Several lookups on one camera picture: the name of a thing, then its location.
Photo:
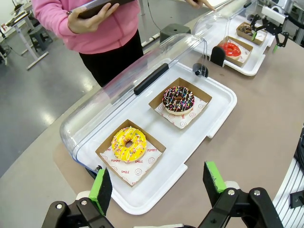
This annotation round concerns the person right forearm pink sleeve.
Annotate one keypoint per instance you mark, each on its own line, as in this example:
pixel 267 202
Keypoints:
pixel 47 12

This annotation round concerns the white display tray base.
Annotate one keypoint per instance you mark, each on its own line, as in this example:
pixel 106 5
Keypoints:
pixel 251 70
pixel 190 147

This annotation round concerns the cardboard tray of chocolate donut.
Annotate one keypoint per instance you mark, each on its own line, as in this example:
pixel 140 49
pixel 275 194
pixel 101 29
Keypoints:
pixel 158 101

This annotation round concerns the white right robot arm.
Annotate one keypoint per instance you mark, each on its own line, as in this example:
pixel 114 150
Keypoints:
pixel 293 8

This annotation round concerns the red glazed donut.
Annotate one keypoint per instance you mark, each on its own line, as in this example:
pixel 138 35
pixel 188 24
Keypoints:
pixel 235 51

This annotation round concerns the dark tablet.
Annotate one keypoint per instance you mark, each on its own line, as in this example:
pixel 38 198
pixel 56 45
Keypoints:
pixel 95 6

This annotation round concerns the person left hand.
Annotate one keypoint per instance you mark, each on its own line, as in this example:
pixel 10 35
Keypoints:
pixel 202 2

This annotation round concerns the aluminium profile frame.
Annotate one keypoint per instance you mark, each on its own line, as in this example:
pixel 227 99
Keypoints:
pixel 289 180

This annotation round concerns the person torso in pink hoodie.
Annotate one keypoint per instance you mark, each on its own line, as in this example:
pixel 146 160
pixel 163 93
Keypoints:
pixel 111 40

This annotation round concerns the cardboard tray of red donut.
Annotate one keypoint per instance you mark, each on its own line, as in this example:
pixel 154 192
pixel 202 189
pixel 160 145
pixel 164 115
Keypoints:
pixel 247 48

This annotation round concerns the white desk with metal legs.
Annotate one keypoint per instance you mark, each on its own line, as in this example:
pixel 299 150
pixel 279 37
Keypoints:
pixel 23 31

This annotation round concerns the clear dome lid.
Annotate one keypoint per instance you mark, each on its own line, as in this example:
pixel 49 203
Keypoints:
pixel 114 83
pixel 213 22

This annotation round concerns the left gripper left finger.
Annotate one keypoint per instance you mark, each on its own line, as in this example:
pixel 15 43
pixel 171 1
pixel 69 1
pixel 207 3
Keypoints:
pixel 102 187

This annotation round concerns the cardboard tray of nut donut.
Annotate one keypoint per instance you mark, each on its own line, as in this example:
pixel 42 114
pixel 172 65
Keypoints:
pixel 260 38

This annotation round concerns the chocolate sprinkled donut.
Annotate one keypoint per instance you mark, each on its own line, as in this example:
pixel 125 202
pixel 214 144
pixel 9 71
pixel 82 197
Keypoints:
pixel 187 99

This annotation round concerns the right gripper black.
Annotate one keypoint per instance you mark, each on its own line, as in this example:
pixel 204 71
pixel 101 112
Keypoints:
pixel 273 25

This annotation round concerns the person right hand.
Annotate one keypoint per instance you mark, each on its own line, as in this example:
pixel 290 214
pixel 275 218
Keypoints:
pixel 85 22

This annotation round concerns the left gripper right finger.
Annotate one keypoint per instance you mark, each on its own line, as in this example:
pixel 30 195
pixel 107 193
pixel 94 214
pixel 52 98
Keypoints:
pixel 213 183

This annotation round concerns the chocolate nut donut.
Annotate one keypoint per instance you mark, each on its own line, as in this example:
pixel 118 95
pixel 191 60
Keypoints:
pixel 245 29

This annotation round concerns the printed paper liner yellow donut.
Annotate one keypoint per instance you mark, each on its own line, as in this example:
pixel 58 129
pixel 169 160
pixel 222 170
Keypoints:
pixel 140 167

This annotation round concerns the black lid hinge knob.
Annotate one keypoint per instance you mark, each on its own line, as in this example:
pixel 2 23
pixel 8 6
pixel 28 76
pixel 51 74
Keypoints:
pixel 200 70

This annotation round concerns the grey plastic stool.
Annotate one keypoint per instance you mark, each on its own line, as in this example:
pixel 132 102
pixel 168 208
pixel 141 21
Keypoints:
pixel 174 32
pixel 41 39

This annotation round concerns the cardboard tray of yellow donut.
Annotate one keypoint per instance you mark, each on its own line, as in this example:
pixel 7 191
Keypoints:
pixel 104 150

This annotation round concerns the printed paper liner red donut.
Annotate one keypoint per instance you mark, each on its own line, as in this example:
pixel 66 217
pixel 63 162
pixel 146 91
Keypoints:
pixel 243 57

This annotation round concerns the printed paper liner chocolate donut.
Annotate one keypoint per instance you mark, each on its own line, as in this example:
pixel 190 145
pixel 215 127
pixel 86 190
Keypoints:
pixel 180 122

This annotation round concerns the yellow sprinkled donut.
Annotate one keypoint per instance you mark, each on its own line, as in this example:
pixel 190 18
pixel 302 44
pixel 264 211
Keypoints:
pixel 118 145

